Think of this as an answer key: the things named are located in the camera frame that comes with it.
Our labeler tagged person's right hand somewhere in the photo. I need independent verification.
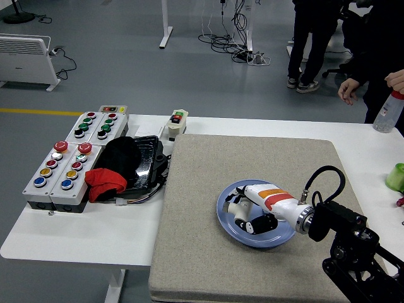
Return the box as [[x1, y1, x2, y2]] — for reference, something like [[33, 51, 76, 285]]
[[337, 78, 360, 106]]

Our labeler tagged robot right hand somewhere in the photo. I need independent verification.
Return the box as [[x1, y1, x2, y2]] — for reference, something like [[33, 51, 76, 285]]
[[223, 182, 300, 236]]

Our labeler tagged person's left hand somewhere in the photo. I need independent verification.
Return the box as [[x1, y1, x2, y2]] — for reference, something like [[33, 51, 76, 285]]
[[384, 71, 404, 95]]

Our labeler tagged white pipe tee with metal nut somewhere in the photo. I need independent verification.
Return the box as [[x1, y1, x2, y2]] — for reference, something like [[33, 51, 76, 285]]
[[222, 200, 254, 222]]

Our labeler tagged clear bottle with red cap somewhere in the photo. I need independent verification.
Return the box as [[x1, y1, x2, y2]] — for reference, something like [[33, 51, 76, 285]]
[[372, 89, 404, 133]]

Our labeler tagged blue plate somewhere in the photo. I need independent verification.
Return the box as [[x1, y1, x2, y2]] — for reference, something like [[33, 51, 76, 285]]
[[216, 179, 297, 249]]

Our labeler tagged black office chair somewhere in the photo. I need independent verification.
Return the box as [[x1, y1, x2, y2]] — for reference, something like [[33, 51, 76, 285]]
[[321, 6, 364, 80]]

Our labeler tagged person in background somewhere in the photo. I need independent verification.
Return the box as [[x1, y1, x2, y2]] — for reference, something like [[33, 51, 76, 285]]
[[286, 0, 345, 95]]

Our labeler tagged grey-brown fabric mat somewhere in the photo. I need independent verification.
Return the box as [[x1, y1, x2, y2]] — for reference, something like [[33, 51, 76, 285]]
[[148, 134, 364, 303]]

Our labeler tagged green translucent cup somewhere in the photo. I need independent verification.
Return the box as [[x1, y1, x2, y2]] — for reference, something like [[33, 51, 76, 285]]
[[385, 162, 404, 192]]

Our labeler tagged black plastic device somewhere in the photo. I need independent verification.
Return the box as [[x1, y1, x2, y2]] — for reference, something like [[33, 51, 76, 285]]
[[151, 153, 172, 187]]

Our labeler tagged black plastic tray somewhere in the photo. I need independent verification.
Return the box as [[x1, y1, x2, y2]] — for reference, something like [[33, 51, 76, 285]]
[[124, 134, 165, 192]]

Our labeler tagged white paper sheet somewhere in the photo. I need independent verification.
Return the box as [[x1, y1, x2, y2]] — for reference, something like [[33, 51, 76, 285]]
[[135, 124, 167, 140]]

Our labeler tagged black cloth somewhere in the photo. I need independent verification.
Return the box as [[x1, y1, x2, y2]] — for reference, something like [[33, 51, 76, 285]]
[[93, 136, 142, 182]]

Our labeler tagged red cloth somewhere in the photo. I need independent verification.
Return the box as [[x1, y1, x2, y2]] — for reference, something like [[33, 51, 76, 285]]
[[84, 168, 128, 204]]

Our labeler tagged white table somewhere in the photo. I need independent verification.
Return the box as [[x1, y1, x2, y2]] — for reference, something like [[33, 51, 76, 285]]
[[0, 114, 404, 303]]

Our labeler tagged five-button control box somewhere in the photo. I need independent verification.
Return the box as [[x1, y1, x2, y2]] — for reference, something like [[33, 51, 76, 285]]
[[21, 141, 76, 211], [49, 142, 104, 214]]

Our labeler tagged white panel heater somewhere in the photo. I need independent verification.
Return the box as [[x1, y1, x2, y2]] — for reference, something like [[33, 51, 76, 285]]
[[0, 33, 61, 93]]

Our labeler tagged black floor stand base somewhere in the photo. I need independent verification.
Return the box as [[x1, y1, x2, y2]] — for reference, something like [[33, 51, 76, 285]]
[[3, 0, 35, 25]]

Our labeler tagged beige start-stop switch box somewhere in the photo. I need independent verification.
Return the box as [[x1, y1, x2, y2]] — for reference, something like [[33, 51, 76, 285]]
[[165, 109, 189, 142]]

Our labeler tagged tangle of floor cables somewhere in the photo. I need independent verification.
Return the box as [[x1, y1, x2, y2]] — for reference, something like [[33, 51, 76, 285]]
[[198, 0, 272, 67]]

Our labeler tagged wire bundle with white connector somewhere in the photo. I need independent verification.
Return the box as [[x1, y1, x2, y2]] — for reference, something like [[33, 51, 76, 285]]
[[104, 184, 165, 208]]

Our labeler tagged small grey switch box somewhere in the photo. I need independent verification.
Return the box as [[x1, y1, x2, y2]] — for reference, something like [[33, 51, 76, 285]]
[[98, 105, 129, 114]]

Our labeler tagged black heater power cable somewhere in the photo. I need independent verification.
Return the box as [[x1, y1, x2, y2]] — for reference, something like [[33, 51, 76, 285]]
[[49, 47, 78, 81]]

